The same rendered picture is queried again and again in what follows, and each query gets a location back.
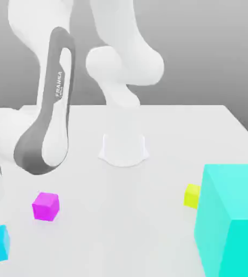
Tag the small blue cube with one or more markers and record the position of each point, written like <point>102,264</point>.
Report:
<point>2,240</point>

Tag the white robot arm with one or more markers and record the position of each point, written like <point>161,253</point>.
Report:
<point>56,86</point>

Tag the small magenta cube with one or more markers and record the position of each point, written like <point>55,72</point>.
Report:
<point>45,206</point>

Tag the small yellow cube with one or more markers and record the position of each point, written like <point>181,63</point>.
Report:
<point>191,195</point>

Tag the large cyan box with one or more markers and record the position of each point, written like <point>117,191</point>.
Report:
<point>229,216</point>

